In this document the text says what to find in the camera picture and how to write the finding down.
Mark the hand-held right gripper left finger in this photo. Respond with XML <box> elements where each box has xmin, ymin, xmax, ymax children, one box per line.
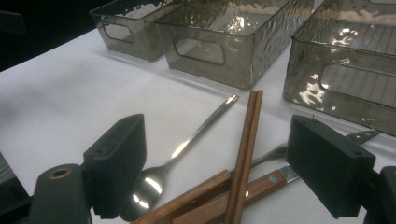
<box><xmin>83</xmin><ymin>113</ymin><xmax>148</xmax><ymax>219</ymax></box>

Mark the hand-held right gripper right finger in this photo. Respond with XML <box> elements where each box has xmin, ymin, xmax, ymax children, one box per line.
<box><xmin>286</xmin><ymin>115</ymin><xmax>376</xmax><ymax>219</ymax></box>

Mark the steel spoon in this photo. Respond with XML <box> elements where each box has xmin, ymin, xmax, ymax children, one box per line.
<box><xmin>120</xmin><ymin>93</ymin><xmax>240</xmax><ymax>222</ymax></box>

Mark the brown wooden chopstick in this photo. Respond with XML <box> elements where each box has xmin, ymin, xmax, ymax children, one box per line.
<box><xmin>223</xmin><ymin>90</ymin><xmax>259</xmax><ymax>224</ymax></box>
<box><xmin>233</xmin><ymin>90</ymin><xmax>264</xmax><ymax>224</ymax></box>

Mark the wooden handled fork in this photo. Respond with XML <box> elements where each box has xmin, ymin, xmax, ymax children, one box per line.
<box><xmin>132</xmin><ymin>143</ymin><xmax>289</xmax><ymax>224</ymax></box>

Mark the smoky clear plastic bin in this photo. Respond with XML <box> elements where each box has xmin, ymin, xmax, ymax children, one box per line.
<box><xmin>89</xmin><ymin>0</ymin><xmax>188</xmax><ymax>63</ymax></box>
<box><xmin>154</xmin><ymin>0</ymin><xmax>316</xmax><ymax>91</ymax></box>
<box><xmin>282</xmin><ymin>0</ymin><xmax>396</xmax><ymax>137</ymax></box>

